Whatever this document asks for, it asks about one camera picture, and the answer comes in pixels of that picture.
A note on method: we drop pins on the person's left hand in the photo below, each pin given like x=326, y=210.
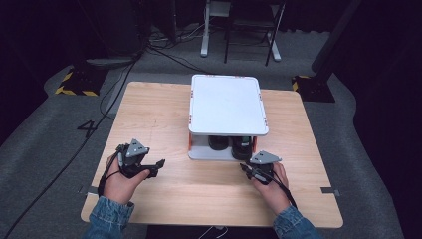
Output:
x=121, y=186

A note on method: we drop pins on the black chair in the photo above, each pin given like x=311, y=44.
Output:
x=252, y=23

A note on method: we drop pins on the grey tape strip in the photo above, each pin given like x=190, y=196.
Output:
x=89, y=190
x=330, y=191

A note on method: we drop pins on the white desk frame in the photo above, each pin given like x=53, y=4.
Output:
x=205, y=30

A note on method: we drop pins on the black round container with label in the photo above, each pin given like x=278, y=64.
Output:
x=241, y=150

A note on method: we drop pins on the person's right hand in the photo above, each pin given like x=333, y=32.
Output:
x=273, y=189

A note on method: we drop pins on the white box with orange trim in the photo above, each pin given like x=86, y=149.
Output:
x=228, y=104

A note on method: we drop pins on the black stand pole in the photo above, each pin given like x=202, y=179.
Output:
x=335, y=33

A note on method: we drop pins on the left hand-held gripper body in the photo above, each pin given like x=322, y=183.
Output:
x=132, y=156

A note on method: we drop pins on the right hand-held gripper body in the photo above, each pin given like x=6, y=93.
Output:
x=265, y=161

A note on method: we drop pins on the yellow black striped stand base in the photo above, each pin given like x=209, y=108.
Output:
x=313, y=89
x=79, y=83

